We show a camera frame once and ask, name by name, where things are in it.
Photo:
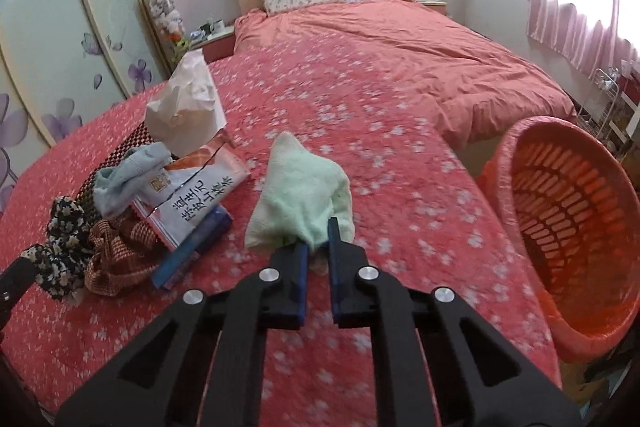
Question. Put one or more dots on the pink nightstand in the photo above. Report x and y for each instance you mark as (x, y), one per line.
(217, 46)
(438, 6)

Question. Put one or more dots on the red plastic laundry basket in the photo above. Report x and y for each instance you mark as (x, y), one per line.
(569, 209)

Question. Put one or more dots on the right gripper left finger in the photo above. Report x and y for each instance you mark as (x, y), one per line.
(200, 362)

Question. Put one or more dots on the left pink nightstand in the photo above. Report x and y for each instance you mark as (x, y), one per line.
(217, 46)

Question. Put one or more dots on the mint green cloth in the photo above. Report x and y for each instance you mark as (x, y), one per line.
(301, 193)

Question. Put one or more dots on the blue tissue packet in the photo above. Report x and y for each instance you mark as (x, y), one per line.
(196, 244)

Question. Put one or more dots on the sliding wardrobe with flower decals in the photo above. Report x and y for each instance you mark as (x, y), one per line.
(64, 63)

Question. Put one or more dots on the black floral scrunchie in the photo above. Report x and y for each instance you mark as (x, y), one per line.
(61, 261)

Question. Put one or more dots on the bed with coral duvet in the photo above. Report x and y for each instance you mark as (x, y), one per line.
(471, 88)

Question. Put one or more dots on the right pink nightstand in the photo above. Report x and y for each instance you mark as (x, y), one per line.
(438, 6)

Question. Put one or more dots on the white wire rack trolley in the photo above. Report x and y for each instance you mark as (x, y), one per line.
(602, 102)

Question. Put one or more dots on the hanging plush toys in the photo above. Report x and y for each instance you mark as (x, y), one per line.
(170, 29)

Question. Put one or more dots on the light blue grey cloth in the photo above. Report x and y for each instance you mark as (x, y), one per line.
(115, 187)

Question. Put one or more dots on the white red snack bag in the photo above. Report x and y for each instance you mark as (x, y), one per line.
(179, 195)

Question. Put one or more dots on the red checked scrunchie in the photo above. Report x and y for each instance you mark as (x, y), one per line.
(125, 254)

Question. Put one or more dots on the red floral tablecloth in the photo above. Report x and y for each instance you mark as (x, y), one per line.
(417, 212)

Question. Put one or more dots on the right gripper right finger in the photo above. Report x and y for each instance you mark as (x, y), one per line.
(437, 362)

